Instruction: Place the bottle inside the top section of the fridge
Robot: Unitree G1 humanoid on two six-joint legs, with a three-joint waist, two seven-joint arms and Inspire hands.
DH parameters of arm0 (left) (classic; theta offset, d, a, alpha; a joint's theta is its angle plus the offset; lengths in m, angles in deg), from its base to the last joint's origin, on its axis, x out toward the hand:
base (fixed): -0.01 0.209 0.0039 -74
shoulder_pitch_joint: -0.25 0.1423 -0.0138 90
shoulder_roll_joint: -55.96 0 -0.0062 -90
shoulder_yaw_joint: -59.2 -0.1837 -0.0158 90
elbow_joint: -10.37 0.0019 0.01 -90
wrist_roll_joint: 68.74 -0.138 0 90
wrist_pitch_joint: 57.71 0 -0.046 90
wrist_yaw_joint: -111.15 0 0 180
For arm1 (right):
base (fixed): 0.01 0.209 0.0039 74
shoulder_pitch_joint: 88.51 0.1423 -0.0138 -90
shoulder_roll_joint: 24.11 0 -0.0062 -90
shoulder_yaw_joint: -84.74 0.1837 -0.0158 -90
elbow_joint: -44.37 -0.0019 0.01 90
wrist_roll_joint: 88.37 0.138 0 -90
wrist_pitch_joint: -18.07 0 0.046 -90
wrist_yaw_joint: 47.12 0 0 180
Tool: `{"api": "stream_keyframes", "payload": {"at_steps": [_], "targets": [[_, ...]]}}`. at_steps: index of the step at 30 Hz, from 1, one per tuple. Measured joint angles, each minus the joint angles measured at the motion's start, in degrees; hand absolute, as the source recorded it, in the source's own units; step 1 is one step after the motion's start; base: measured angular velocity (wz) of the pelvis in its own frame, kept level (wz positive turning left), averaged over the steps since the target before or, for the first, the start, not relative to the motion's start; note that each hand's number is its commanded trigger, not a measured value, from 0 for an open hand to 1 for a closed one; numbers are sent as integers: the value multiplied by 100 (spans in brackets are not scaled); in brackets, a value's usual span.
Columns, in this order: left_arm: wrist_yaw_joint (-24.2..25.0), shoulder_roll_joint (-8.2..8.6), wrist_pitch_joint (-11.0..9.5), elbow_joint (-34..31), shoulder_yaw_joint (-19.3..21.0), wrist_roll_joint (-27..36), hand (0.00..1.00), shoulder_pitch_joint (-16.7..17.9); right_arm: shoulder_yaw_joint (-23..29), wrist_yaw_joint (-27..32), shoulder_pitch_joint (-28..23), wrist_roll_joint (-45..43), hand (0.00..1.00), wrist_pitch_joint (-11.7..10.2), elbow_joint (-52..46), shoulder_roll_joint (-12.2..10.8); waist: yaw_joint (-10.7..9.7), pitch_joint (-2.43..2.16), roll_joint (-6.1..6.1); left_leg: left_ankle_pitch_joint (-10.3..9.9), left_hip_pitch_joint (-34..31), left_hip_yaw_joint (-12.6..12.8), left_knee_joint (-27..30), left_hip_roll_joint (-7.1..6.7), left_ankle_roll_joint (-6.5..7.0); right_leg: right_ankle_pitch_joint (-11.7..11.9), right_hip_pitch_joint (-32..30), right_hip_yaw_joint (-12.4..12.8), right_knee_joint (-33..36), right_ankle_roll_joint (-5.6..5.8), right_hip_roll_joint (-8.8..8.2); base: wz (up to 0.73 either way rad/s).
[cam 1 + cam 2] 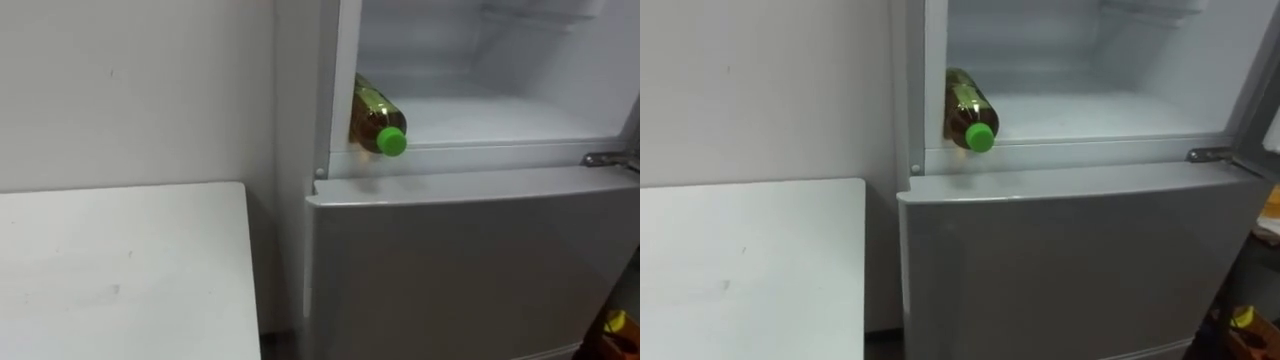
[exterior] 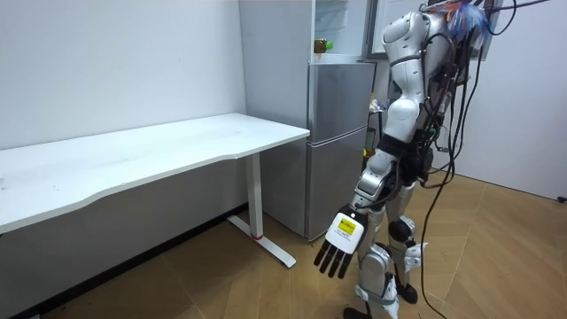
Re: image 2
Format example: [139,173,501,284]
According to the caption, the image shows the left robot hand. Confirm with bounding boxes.
[313,204,369,281]

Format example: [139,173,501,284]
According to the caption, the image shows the robot legs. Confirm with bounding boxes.
[342,180,430,319]

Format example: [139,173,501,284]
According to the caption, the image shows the grey fridge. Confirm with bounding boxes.
[238,0,377,242]

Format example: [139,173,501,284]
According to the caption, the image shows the robot body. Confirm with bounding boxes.
[409,0,482,190]

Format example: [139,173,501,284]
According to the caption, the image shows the white desk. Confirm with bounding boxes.
[0,112,311,269]

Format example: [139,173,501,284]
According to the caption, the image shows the black floor cable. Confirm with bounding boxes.
[418,43,485,319]

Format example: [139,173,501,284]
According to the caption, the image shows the cable bundle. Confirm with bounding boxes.
[418,0,553,51]

